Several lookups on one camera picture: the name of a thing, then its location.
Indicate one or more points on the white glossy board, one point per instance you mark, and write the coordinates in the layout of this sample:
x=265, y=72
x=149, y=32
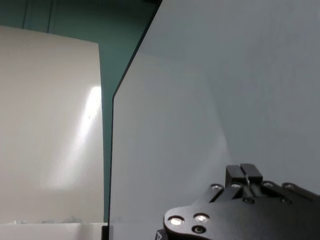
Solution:
x=45, y=125

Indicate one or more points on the black metal table frame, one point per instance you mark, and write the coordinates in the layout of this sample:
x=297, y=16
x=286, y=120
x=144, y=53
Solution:
x=105, y=233

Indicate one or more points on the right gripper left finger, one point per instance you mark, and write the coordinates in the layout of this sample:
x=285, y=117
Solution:
x=233, y=175

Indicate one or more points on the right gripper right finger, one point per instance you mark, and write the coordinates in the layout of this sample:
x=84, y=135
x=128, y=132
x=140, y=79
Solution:
x=253, y=173

